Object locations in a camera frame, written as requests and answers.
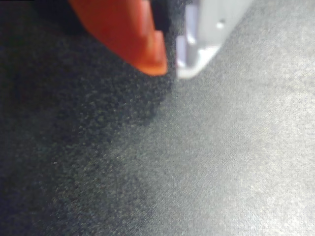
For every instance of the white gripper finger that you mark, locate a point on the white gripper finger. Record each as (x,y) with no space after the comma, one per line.
(209,27)

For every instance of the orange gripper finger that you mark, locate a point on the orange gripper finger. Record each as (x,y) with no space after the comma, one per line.
(128,32)

